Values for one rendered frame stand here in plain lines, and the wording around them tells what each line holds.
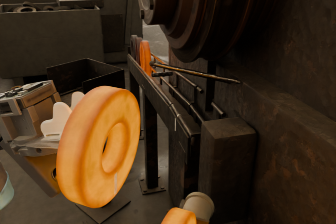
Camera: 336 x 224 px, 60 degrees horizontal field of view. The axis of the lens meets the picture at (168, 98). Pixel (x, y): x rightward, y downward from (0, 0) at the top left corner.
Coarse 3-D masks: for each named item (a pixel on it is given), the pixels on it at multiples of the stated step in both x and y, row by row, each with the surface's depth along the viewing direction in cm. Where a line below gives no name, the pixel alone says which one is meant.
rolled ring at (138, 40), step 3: (135, 39) 166; (138, 39) 161; (141, 39) 162; (135, 42) 168; (138, 42) 160; (135, 45) 170; (138, 45) 159; (135, 48) 172; (138, 48) 158; (135, 51) 174; (138, 51) 158; (135, 54) 176; (138, 54) 158; (138, 57) 159; (138, 60) 160; (138, 63) 161
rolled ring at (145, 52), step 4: (140, 44) 151; (144, 44) 144; (148, 44) 144; (140, 48) 152; (144, 48) 142; (148, 48) 143; (140, 52) 155; (144, 52) 142; (148, 52) 142; (140, 56) 156; (144, 56) 141; (148, 56) 142; (140, 60) 157; (144, 60) 142; (148, 60) 142; (144, 64) 143; (148, 64) 143; (144, 68) 144; (148, 68) 144; (148, 72) 146
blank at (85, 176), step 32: (96, 96) 34; (128, 96) 38; (64, 128) 31; (96, 128) 32; (128, 128) 40; (64, 160) 31; (96, 160) 33; (128, 160) 42; (64, 192) 33; (96, 192) 35
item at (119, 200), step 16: (64, 64) 128; (80, 64) 135; (96, 64) 132; (64, 80) 131; (80, 80) 137; (96, 80) 112; (112, 80) 118; (64, 96) 127; (80, 208) 145; (96, 208) 145; (112, 208) 145
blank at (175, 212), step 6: (174, 210) 43; (180, 210) 43; (186, 210) 45; (168, 216) 41; (174, 216) 41; (180, 216) 41; (186, 216) 41; (192, 216) 44; (162, 222) 40; (168, 222) 40; (174, 222) 40; (180, 222) 40; (186, 222) 40; (192, 222) 44
